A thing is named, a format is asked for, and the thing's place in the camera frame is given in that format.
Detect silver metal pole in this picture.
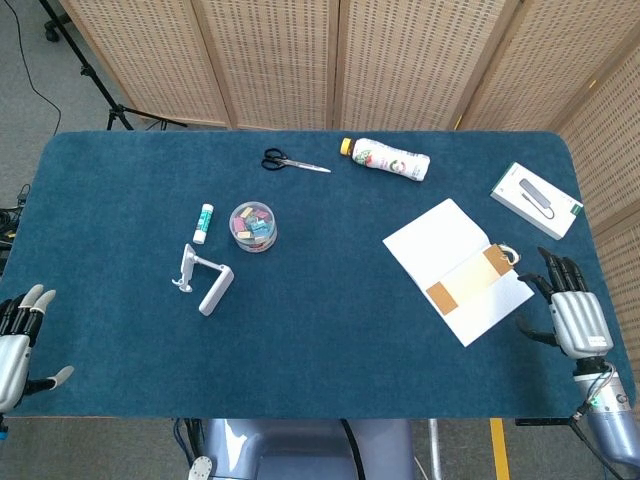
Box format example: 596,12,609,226
428,418,444,480

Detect green and white glue stick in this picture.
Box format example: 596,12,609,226
192,203,216,245

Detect blue grey robot torso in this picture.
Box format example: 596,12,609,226
187,418,416,480

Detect white bottle with yellow cap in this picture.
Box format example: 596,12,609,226
340,137,432,183

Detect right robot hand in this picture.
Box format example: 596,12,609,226
515,246,615,360

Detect open white notebook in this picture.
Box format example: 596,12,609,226
382,198,536,348

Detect black floor cable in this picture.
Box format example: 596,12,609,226
7,0,62,137

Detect white folding phone stand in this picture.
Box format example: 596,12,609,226
171,243,235,317

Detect white usb hub box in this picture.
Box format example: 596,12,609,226
489,161,585,240

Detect blue table cloth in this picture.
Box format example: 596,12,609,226
0,130,636,420

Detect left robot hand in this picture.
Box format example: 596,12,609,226
0,283,75,414

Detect orange and cream bookmark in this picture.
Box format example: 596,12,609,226
426,243,521,316

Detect black handled scissors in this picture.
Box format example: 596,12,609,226
260,147,332,175

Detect clear tub of binder clips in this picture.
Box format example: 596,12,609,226
228,200,278,253

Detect bundle of black cables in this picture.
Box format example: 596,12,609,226
0,183,32,276

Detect black tripod stand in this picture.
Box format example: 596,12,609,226
39,0,189,132

